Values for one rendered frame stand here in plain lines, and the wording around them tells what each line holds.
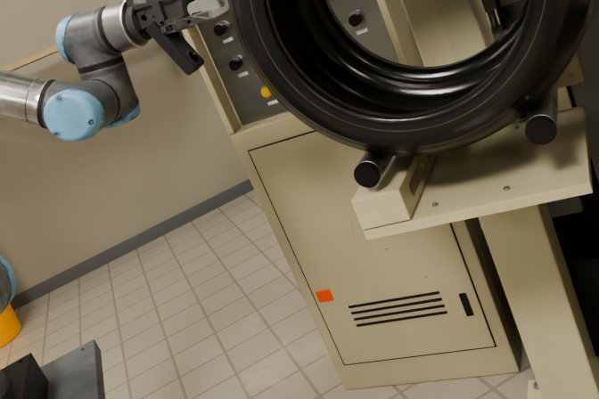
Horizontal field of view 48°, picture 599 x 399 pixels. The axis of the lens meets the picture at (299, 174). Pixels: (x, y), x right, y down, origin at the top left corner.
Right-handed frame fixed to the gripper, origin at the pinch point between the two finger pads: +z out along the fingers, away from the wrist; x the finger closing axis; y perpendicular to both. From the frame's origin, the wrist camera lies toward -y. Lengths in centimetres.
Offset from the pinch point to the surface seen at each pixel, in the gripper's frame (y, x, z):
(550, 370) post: -99, 27, 38
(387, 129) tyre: -22.3, -11.6, 25.1
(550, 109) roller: -25, -6, 49
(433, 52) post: -20.0, 26.4, 26.7
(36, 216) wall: -109, 190, -271
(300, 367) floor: -129, 66, -50
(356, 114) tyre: -19.0, -11.9, 21.0
